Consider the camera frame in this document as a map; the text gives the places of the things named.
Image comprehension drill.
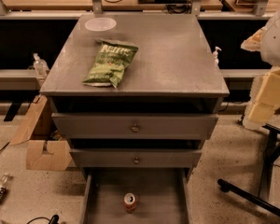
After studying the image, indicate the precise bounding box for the clear plastic bottle on shelf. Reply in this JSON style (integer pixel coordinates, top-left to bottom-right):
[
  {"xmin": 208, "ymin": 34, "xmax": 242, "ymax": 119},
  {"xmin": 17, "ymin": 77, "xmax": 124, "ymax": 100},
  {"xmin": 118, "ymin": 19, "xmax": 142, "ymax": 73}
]
[{"xmin": 34, "ymin": 53, "xmax": 49, "ymax": 77}]

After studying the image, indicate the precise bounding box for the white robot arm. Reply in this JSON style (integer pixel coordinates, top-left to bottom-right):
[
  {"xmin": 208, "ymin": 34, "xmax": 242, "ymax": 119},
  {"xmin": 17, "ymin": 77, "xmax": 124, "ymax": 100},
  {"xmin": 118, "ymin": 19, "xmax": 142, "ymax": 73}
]
[{"xmin": 241, "ymin": 8, "xmax": 280, "ymax": 130}]

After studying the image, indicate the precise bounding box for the red coke can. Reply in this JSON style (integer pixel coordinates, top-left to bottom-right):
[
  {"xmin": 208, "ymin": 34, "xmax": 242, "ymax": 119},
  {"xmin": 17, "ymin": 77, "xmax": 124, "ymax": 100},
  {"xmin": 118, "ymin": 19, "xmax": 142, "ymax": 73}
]
[{"xmin": 123, "ymin": 193, "xmax": 136, "ymax": 213}]

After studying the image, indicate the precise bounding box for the black chair base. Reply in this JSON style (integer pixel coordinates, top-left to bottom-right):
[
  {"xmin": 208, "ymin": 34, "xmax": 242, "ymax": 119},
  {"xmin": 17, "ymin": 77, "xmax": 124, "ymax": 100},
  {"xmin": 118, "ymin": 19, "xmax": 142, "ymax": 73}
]
[{"xmin": 217, "ymin": 123, "xmax": 280, "ymax": 217}]

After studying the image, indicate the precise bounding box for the brown cardboard box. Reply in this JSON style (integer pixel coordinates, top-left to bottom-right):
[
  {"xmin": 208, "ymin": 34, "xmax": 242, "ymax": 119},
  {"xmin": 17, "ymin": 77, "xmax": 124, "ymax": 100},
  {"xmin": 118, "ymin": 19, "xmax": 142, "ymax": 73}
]
[{"xmin": 10, "ymin": 95, "xmax": 72, "ymax": 171}]

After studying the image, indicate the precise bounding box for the grey middle drawer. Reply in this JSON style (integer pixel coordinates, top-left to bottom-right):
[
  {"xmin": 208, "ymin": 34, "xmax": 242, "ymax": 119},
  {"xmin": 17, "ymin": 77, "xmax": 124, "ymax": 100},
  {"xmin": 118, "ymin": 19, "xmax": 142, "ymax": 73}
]
[{"xmin": 70, "ymin": 148, "xmax": 202, "ymax": 168}]

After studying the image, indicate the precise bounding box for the grey top drawer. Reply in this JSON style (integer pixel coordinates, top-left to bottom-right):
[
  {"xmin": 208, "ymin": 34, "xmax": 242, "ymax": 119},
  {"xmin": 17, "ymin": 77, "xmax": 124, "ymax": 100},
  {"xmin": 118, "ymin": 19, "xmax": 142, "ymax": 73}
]
[{"xmin": 52, "ymin": 113, "xmax": 217, "ymax": 140}]

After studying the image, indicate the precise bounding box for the green chip bag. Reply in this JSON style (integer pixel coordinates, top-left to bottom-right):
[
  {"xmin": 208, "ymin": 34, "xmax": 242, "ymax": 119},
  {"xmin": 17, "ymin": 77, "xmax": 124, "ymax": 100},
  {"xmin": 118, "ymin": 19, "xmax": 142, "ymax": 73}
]
[{"xmin": 82, "ymin": 39, "xmax": 138, "ymax": 88}]

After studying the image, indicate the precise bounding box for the grey drawer cabinet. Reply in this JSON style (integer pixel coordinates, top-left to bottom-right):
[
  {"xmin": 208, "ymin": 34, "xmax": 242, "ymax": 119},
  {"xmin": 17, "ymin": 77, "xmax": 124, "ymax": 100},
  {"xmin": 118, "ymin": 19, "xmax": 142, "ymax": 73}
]
[{"xmin": 39, "ymin": 13, "xmax": 231, "ymax": 185}]

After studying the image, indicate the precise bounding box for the grey open bottom drawer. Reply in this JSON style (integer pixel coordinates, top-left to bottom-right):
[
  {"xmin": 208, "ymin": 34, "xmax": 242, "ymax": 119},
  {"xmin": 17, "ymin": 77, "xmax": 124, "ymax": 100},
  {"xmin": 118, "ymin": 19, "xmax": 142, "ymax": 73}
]
[{"xmin": 78, "ymin": 168, "xmax": 191, "ymax": 224}]

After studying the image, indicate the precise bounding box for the black cable on floor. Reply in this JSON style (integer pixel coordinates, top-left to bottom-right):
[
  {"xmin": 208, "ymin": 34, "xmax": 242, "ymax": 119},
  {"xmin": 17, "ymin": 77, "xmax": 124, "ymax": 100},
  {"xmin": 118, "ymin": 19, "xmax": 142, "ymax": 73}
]
[{"xmin": 25, "ymin": 214, "xmax": 60, "ymax": 224}]

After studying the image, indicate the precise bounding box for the wooden desk with metal legs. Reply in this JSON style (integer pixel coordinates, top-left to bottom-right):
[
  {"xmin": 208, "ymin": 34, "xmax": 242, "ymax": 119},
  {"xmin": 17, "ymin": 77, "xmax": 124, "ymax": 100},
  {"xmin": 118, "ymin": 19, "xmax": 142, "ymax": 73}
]
[{"xmin": 0, "ymin": 0, "xmax": 280, "ymax": 21}]

